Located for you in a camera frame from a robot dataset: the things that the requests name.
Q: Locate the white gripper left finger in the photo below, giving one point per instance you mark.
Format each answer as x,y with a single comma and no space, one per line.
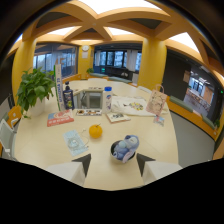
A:
71,170

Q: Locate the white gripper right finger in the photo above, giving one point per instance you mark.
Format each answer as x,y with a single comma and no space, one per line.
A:
156,170

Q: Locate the blue plush toy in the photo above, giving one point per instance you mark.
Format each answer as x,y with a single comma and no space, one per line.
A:
126,147

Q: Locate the dark round bowl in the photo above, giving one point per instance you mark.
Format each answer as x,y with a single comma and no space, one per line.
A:
115,154

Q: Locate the orange fruit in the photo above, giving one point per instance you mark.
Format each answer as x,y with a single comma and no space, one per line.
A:
95,131

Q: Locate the small blue card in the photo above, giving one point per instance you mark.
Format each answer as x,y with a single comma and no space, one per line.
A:
159,120

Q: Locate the red and white booklet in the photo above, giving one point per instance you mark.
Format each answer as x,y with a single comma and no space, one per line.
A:
60,118

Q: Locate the flat dark patterned card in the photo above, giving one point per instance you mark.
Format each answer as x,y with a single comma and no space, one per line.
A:
88,112

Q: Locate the small illustrated book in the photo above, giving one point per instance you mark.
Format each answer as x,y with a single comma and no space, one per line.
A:
117,117

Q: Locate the pink paper gift bag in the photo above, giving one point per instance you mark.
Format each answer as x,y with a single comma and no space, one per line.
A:
156,102

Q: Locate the white printed tote bag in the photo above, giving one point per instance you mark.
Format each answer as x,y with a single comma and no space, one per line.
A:
133,106

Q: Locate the dark blue bottle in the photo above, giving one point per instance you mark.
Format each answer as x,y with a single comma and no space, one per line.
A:
68,97

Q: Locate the white chair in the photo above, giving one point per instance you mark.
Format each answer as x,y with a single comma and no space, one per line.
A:
6,136

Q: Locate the white bottle blue cap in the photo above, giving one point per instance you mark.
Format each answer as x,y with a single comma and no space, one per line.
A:
107,99

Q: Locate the orange chair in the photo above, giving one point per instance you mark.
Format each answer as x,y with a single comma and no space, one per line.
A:
14,115

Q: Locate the tall white standing box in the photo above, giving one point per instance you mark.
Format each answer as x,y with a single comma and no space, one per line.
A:
58,87

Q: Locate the green potted plant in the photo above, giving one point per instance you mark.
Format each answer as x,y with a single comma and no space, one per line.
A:
33,90

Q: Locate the round wall clock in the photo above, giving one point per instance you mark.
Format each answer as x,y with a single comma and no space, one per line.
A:
85,48

